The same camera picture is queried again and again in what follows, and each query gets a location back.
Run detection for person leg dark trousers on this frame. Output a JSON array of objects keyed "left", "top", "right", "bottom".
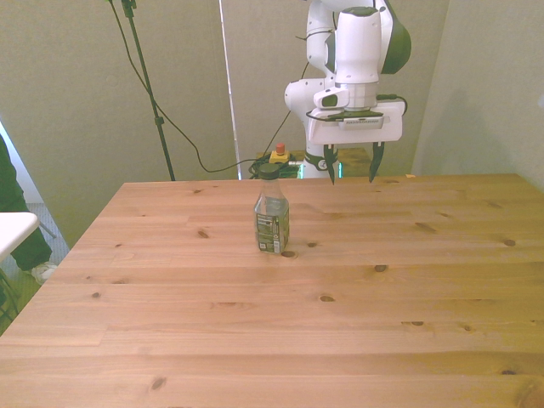
[{"left": 0, "top": 131, "right": 54, "bottom": 272}]

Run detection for white shoe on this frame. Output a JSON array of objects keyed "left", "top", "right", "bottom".
[{"left": 31, "top": 262, "right": 59, "bottom": 286}]

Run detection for white side table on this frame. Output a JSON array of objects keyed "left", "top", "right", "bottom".
[{"left": 0, "top": 211, "right": 41, "bottom": 261}]

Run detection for black cable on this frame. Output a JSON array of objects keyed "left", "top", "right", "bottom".
[{"left": 105, "top": 0, "right": 273, "bottom": 173}]

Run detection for yellow emergency stop box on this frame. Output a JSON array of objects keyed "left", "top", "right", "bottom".
[{"left": 269, "top": 143, "right": 291, "bottom": 166}]

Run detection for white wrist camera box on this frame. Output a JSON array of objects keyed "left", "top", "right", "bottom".
[{"left": 313, "top": 88, "right": 350, "bottom": 111}]

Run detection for clear plastic bottle black cap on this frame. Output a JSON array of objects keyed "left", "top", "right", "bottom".
[{"left": 253, "top": 163, "right": 291, "bottom": 255}]

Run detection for white vertical pole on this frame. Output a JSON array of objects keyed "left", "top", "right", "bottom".
[{"left": 218, "top": 0, "right": 243, "bottom": 180}]

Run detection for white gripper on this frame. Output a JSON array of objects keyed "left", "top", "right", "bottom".
[{"left": 308, "top": 99, "right": 405, "bottom": 186}]

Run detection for black camera stand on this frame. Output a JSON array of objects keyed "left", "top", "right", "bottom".
[{"left": 121, "top": 0, "right": 177, "bottom": 182}]

